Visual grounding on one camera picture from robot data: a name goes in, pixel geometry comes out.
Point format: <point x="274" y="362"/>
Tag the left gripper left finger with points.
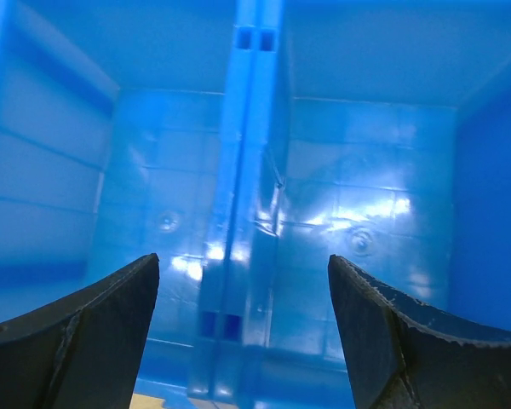
<point x="83" y="350"/>

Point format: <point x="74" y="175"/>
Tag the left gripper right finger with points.
<point x="401" y="352"/>

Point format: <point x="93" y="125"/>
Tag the blue three-compartment plastic bin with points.
<point x="244" y="142"/>

